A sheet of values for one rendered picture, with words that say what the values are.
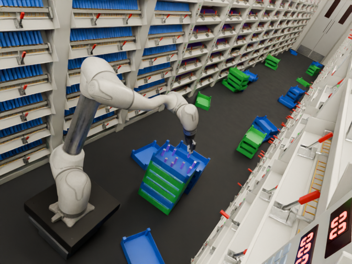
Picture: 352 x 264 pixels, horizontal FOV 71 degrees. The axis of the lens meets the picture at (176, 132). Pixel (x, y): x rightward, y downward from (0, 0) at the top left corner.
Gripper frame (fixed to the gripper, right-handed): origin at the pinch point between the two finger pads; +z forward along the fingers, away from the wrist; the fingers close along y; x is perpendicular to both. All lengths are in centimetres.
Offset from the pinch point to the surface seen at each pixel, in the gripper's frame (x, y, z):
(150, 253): -54, 38, 36
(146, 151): -18, -51, 53
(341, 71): 68, 35, -61
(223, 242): -30, 71, -55
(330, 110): 10, 63, -89
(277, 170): -1, 63, -65
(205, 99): 104, -130, 110
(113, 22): -13, -73, -65
